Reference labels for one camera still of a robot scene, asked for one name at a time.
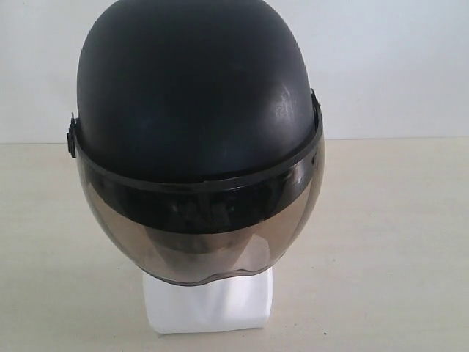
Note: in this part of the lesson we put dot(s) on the black helmet with tinted visor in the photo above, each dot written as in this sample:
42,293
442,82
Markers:
199,141

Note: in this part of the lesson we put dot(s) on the white mannequin head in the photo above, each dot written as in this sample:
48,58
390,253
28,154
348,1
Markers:
237,303

